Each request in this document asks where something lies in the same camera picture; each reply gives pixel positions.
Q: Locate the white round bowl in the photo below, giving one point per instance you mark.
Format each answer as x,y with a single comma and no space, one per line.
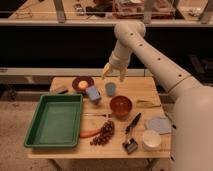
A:
151,140

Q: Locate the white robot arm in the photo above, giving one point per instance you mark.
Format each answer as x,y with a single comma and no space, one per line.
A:
192,122

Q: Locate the orange carrot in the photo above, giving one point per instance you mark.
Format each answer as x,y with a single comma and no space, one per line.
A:
90,133

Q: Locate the yellow round fruit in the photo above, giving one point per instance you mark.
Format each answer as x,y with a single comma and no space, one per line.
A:
83,85

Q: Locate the black handled spatula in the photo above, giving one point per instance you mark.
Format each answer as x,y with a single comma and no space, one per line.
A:
130,144

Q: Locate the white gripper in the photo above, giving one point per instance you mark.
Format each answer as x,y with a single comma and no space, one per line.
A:
116,62

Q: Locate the dark red plate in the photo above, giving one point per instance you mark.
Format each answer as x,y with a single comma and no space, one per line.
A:
76,83

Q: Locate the bunch of brown grapes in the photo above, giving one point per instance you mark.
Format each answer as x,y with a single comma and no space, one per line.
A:
106,133

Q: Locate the orange red bowl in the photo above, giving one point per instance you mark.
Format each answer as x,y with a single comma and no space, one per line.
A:
120,106

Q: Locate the grey blue cloth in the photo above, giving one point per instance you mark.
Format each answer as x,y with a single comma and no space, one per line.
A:
161,125

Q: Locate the blue plastic cup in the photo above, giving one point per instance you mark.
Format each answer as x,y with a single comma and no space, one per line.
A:
110,89

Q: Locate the green plastic tray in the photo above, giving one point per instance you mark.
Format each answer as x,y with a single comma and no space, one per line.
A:
56,122

